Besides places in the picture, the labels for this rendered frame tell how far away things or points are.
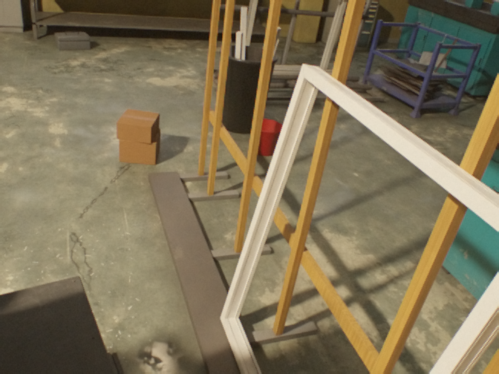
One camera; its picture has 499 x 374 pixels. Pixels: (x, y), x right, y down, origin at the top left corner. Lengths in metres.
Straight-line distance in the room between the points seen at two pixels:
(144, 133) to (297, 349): 2.17
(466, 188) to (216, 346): 1.62
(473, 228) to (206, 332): 1.77
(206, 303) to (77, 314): 1.24
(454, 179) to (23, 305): 1.29
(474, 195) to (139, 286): 2.07
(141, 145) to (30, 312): 2.57
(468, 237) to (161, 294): 1.95
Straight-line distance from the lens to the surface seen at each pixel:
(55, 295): 1.60
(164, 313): 2.66
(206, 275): 2.81
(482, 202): 1.18
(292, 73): 6.43
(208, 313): 2.60
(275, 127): 4.48
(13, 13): 8.00
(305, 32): 9.07
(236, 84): 4.53
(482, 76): 7.77
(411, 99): 6.35
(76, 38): 7.14
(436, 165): 1.27
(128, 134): 3.91
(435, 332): 3.02
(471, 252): 3.24
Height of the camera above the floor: 1.95
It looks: 31 degrees down
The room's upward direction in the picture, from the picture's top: 8 degrees clockwise
